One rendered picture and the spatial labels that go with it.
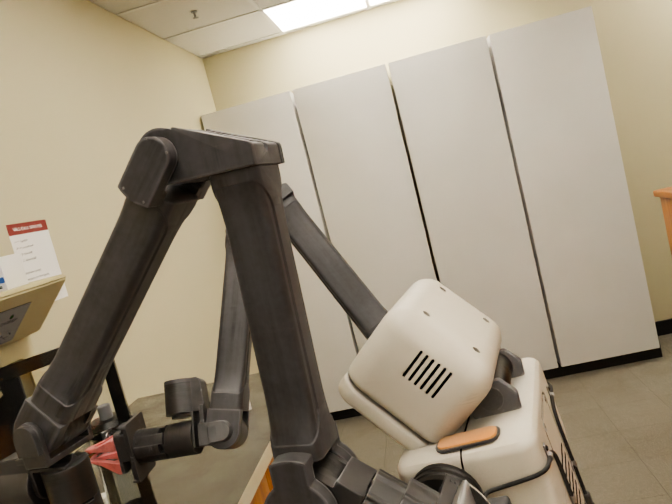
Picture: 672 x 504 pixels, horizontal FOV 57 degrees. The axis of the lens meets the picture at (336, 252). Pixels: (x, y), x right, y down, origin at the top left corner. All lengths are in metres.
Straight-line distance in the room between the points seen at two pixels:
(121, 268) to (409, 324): 0.33
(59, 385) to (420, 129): 3.35
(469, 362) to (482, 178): 3.25
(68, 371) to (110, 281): 0.13
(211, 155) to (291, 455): 0.31
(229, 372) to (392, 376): 0.41
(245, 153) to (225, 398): 0.56
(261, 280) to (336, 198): 3.35
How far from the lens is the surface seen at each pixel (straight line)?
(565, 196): 4.04
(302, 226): 1.12
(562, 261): 4.08
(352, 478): 0.67
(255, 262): 0.62
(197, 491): 1.57
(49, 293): 1.32
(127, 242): 0.69
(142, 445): 1.12
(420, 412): 0.75
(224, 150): 0.61
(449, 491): 0.69
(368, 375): 0.75
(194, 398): 1.10
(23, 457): 0.84
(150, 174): 0.63
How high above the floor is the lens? 1.55
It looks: 6 degrees down
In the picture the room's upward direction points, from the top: 14 degrees counter-clockwise
